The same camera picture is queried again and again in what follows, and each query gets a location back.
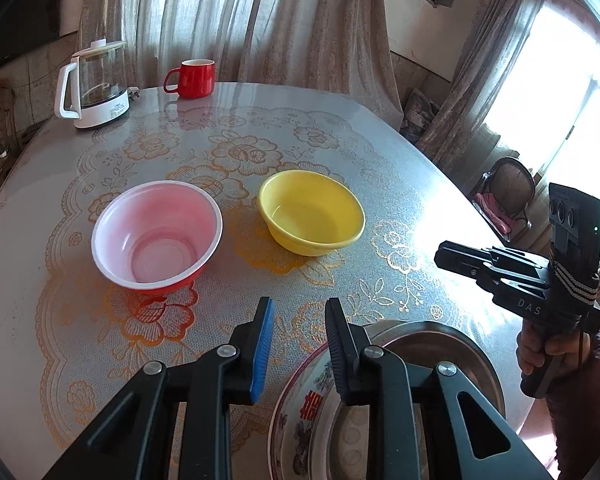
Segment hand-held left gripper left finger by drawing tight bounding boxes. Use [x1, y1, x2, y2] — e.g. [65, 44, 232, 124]
[42, 296, 276, 480]

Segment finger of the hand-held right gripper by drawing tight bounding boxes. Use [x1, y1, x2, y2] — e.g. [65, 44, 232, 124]
[434, 241, 553, 286]
[490, 277, 553, 313]

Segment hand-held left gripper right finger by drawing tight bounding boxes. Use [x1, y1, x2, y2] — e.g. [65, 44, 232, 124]
[325, 297, 556, 480]

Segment white printed plate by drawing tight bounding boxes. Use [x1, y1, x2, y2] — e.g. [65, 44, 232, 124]
[269, 345, 376, 480]

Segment stainless steel plate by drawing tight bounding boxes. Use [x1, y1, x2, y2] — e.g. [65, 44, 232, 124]
[360, 319, 507, 480]

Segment yellow plastic bowl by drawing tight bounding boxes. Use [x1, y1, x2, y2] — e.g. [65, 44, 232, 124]
[258, 170, 366, 257]

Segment red plastic bowl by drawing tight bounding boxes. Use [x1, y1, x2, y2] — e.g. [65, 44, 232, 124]
[91, 181, 224, 291]

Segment person's right forearm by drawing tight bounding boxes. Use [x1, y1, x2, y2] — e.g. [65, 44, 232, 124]
[547, 332, 600, 480]

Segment person's right hand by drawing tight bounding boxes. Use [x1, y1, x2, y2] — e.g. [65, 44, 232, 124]
[516, 327, 595, 378]

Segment pink cloth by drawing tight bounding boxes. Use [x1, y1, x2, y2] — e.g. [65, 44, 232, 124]
[472, 192, 513, 233]

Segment round-backed dark chair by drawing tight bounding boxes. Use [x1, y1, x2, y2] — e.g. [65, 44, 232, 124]
[472, 156, 537, 235]

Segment bright window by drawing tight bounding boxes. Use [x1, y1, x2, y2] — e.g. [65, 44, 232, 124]
[480, 0, 600, 281]

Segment grey patterned sack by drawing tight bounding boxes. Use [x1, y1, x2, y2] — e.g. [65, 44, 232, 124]
[402, 87, 443, 136]

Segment narrow beige curtain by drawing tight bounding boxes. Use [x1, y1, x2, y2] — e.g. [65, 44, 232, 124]
[415, 0, 551, 173]

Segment floral lace tablecloth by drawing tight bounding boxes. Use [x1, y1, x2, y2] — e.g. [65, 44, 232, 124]
[0, 82, 551, 480]

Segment red mug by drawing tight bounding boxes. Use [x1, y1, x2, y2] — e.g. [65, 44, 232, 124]
[163, 59, 216, 99]

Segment white glass electric kettle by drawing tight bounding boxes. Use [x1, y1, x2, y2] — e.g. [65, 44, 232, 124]
[54, 39, 133, 130]

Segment wide beige curtain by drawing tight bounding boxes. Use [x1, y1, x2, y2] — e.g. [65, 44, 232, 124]
[77, 0, 401, 126]

